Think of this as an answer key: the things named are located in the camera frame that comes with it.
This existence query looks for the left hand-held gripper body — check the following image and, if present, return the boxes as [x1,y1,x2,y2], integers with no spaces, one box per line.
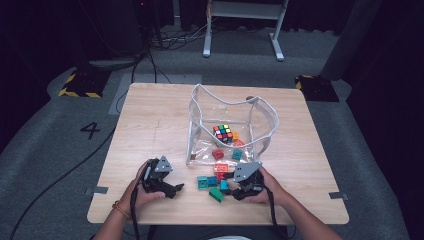
[142,155,175,194]

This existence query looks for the grey tape strip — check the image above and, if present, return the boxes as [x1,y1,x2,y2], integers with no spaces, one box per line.
[328,191,350,201]
[84,186,109,196]

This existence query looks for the gold bracelet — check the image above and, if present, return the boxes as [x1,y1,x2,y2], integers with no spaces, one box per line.
[111,199,131,220]

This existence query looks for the multicoloured puzzle cube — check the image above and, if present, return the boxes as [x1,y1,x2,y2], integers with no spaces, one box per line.
[213,124,234,144]

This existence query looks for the short black floor cable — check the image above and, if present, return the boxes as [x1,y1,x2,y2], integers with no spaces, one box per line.
[131,49,173,84]

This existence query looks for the green toy block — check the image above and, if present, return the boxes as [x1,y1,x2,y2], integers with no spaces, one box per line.
[208,186,224,204]

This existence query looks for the person's white clothing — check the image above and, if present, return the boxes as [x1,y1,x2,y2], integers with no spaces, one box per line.
[208,235,251,240]

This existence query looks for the bundle of floor cables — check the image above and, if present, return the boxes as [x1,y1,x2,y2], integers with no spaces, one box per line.
[149,19,214,51]

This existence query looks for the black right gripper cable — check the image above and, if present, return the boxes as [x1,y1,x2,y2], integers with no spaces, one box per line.
[263,184,289,240]

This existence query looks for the clear plastic bag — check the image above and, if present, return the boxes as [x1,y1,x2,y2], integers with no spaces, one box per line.
[185,83,280,168]

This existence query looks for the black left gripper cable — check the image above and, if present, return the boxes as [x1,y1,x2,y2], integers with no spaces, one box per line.
[129,186,141,240]

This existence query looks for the white metal desk frame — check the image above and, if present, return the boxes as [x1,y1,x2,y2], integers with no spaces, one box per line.
[202,0,290,62]

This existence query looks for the person's left hand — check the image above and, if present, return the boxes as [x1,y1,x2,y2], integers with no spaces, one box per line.
[120,159,167,212]

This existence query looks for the black equipment cabinet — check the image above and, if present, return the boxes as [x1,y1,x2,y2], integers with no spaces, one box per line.
[76,0,148,71]

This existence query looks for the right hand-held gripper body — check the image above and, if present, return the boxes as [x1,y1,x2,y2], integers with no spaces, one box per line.
[232,161,265,201]

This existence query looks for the long black floor cable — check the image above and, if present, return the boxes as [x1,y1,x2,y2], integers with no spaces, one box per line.
[8,89,131,240]

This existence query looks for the grey padded post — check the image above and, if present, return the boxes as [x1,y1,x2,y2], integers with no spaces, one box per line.
[319,0,383,81]

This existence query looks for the person's right hand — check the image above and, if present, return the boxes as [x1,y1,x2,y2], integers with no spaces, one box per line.
[244,165,288,207]

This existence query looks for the black yellow striped floor mat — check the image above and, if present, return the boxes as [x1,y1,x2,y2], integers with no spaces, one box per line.
[294,74,340,103]
[58,68,113,99]

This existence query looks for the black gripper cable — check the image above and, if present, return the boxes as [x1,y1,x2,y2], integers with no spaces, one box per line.
[263,184,289,240]
[129,186,141,240]

